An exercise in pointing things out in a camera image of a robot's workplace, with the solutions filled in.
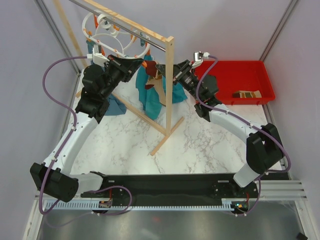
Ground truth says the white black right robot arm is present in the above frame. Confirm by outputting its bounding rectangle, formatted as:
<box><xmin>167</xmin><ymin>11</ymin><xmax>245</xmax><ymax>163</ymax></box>
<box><xmin>172</xmin><ymin>60</ymin><xmax>285</xmax><ymax>197</ymax></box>

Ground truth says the white slotted cable duct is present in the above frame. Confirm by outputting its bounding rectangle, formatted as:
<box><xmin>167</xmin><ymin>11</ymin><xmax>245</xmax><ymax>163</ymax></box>
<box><xmin>44</xmin><ymin>198</ymin><xmax>235</xmax><ymax>211</ymax></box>

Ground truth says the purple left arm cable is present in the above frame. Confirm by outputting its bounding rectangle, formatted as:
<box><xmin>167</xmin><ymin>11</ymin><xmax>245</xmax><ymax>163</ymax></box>
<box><xmin>39</xmin><ymin>55</ymin><xmax>90</xmax><ymax>229</ymax></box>

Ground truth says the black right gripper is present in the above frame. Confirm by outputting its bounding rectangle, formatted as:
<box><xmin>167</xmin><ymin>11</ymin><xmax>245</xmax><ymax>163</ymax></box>
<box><xmin>155</xmin><ymin>60</ymin><xmax>202</xmax><ymax>102</ymax></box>

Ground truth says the dark blue cloth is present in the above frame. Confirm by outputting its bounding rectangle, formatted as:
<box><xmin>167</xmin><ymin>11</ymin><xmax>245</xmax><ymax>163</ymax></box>
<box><xmin>86</xmin><ymin>40</ymin><xmax>127</xmax><ymax>116</ymax></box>

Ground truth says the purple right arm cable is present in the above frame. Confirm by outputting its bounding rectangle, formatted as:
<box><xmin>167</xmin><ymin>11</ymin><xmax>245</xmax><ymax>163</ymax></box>
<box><xmin>196</xmin><ymin>54</ymin><xmax>292</xmax><ymax>216</ymax></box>

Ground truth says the red plastic bin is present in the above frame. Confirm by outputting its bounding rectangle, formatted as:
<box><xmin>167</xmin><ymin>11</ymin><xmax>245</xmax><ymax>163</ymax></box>
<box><xmin>208</xmin><ymin>60</ymin><xmax>276</xmax><ymax>105</ymax></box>

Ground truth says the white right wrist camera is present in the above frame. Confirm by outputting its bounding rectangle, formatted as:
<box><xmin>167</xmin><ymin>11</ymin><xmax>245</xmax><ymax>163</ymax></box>
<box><xmin>191</xmin><ymin>51</ymin><xmax>210</xmax><ymax>69</ymax></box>

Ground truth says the wooden drying rack frame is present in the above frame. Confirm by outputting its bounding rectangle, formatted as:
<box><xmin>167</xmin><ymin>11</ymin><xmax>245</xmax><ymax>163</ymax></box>
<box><xmin>52</xmin><ymin>0</ymin><xmax>185</xmax><ymax>157</ymax></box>

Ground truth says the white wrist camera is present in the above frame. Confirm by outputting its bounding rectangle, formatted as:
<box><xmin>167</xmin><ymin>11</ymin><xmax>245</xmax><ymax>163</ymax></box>
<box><xmin>191</xmin><ymin>51</ymin><xmax>210</xmax><ymax>69</ymax></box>
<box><xmin>86</xmin><ymin>44</ymin><xmax>108</xmax><ymax>67</ymax></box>

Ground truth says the orange clothespin top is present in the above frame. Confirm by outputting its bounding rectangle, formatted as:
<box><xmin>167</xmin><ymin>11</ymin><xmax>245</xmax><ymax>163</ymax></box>
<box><xmin>130</xmin><ymin>35</ymin><xmax>137</xmax><ymax>43</ymax></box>

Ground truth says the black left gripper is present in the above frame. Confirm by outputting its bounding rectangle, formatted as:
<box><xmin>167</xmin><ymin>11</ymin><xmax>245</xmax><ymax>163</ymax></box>
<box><xmin>101</xmin><ymin>54</ymin><xmax>144</xmax><ymax>99</ymax></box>

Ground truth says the teal clothespin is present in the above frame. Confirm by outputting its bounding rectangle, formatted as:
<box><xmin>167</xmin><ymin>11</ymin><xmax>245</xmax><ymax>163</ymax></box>
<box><xmin>139</xmin><ymin>32</ymin><xmax>150</xmax><ymax>48</ymax></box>

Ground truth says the striped sock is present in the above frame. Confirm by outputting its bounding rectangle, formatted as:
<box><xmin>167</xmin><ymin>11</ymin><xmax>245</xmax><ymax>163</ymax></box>
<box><xmin>144</xmin><ymin>60</ymin><xmax>166</xmax><ymax>107</ymax></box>
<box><xmin>232</xmin><ymin>90</ymin><xmax>262</xmax><ymax>99</ymax></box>

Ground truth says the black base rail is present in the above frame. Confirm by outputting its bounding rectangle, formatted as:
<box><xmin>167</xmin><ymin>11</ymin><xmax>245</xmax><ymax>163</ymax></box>
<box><xmin>81</xmin><ymin>173</ymin><xmax>258</xmax><ymax>206</ymax></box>

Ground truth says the teal cloth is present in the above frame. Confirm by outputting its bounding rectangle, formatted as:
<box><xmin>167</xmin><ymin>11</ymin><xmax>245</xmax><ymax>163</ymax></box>
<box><xmin>135</xmin><ymin>53</ymin><xmax>187</xmax><ymax>120</ymax></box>

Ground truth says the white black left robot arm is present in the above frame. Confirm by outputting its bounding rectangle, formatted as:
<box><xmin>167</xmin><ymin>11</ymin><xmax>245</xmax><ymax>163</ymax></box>
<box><xmin>30</xmin><ymin>55</ymin><xmax>144</xmax><ymax>203</ymax></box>

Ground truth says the white round clip hanger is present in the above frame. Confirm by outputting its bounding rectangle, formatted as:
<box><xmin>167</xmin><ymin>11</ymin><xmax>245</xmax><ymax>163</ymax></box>
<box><xmin>81</xmin><ymin>13</ymin><xmax>151</xmax><ymax>59</ymax></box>

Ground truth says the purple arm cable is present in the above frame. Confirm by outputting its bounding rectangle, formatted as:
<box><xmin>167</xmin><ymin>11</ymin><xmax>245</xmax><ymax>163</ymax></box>
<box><xmin>196</xmin><ymin>54</ymin><xmax>292</xmax><ymax>216</ymax></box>
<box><xmin>39</xmin><ymin>55</ymin><xmax>90</xmax><ymax>229</ymax></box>

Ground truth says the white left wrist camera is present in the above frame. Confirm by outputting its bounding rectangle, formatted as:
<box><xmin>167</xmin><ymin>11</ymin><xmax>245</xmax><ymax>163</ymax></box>
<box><xmin>86</xmin><ymin>44</ymin><xmax>108</xmax><ymax>67</ymax></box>

